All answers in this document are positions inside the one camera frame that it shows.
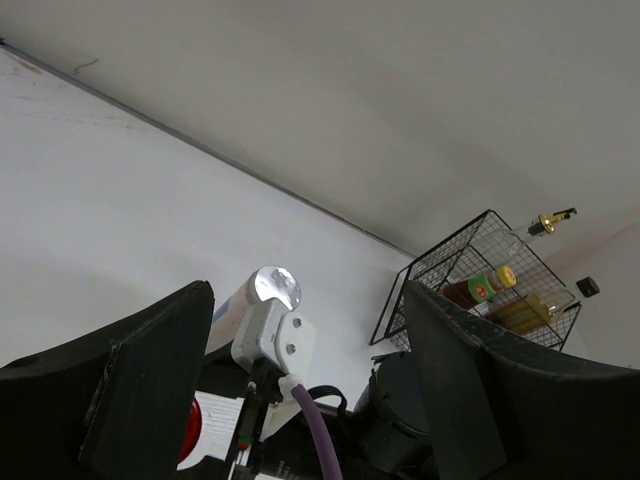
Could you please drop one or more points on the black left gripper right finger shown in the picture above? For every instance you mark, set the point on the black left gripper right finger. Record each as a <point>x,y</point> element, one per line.
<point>502,407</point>

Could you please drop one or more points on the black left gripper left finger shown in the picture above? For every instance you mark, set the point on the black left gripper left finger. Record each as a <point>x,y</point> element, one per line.
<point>112,404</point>

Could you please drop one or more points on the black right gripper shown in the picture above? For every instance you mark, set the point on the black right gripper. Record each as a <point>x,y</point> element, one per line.
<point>290,453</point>

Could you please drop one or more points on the dark soy sauce bottle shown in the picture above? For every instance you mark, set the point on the dark soy sauce bottle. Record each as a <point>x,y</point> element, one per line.
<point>542,308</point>

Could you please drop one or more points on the yellow cap sauce bottle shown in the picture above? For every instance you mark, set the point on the yellow cap sauce bottle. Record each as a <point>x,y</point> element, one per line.
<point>469,293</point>

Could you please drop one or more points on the clear glass oil bottle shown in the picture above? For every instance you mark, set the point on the clear glass oil bottle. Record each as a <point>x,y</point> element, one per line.
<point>502,246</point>

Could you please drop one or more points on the red lid jar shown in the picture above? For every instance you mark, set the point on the red lid jar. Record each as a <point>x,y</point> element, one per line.
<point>193,431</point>

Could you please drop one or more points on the left white salt jar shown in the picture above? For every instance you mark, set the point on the left white salt jar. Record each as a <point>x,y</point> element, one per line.
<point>266,283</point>

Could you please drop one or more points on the black wire rack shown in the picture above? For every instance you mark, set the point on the black wire rack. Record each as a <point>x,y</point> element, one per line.
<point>490,269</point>

